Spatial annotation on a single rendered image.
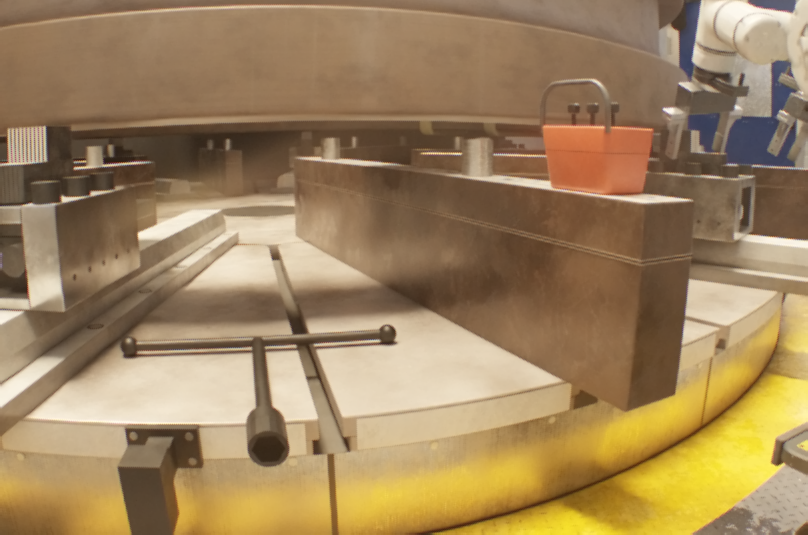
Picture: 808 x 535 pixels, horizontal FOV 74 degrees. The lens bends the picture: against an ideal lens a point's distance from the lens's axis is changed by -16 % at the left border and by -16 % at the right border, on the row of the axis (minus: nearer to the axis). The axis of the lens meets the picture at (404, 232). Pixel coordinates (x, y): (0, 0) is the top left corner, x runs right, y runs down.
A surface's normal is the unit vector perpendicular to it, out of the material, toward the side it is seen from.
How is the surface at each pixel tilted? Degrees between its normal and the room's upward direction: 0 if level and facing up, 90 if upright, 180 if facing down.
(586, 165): 97
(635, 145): 97
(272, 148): 90
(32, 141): 90
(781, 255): 72
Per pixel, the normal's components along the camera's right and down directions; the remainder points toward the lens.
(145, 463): 0.00, -0.99
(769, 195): -0.35, 0.14
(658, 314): 0.42, 0.14
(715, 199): -0.68, 0.11
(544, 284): -0.91, 0.07
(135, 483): 0.16, 0.15
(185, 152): 0.71, 0.11
